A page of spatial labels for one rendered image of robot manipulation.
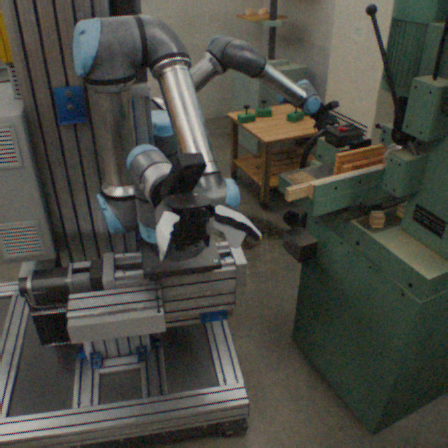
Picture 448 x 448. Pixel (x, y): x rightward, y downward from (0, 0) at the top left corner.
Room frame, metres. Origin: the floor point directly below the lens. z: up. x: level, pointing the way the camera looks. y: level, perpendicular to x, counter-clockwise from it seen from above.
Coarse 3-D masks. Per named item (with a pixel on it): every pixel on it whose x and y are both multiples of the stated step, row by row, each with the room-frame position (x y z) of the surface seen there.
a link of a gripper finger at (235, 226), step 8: (216, 208) 0.60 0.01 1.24; (224, 208) 0.60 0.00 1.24; (216, 216) 0.58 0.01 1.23; (224, 216) 0.58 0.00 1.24; (232, 216) 0.58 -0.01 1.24; (240, 216) 0.58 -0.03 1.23; (216, 224) 0.59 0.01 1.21; (224, 224) 0.59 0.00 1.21; (232, 224) 0.57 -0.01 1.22; (240, 224) 0.56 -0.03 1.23; (248, 224) 0.56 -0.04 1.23; (224, 232) 0.59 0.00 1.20; (232, 232) 0.58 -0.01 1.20; (240, 232) 0.57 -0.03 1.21; (248, 232) 0.55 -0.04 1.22; (256, 232) 0.55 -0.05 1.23; (232, 240) 0.58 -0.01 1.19; (240, 240) 0.57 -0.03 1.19
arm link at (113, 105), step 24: (96, 24) 0.98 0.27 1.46; (120, 24) 0.99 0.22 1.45; (96, 48) 0.94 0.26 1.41; (120, 48) 0.97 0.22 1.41; (144, 48) 0.99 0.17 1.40; (96, 72) 0.96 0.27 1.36; (120, 72) 0.97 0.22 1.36; (96, 96) 0.98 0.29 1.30; (120, 96) 0.98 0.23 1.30; (120, 120) 0.98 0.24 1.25; (120, 144) 0.97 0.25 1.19; (120, 168) 0.97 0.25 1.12; (120, 192) 0.96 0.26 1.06; (120, 216) 0.95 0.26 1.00
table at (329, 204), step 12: (312, 168) 1.43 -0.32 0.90; (324, 168) 1.43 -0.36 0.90; (288, 180) 1.33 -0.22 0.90; (348, 192) 1.26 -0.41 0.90; (360, 192) 1.28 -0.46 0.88; (372, 192) 1.30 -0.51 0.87; (384, 192) 1.33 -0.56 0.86; (300, 204) 1.26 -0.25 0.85; (312, 204) 1.20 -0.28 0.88; (324, 204) 1.21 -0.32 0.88; (336, 204) 1.24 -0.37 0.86; (348, 204) 1.26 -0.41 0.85; (312, 216) 1.20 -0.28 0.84
